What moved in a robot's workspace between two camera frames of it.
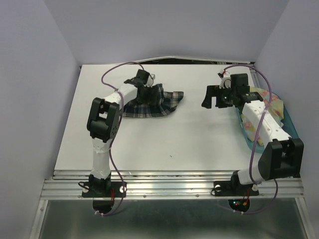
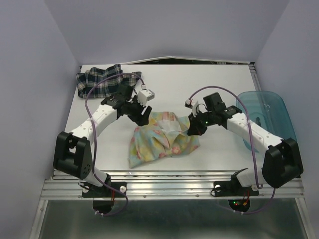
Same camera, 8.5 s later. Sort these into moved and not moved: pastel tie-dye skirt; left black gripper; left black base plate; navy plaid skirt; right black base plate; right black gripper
Moved: right black gripper; navy plaid skirt; pastel tie-dye skirt; left black gripper
Not moved: left black base plate; right black base plate
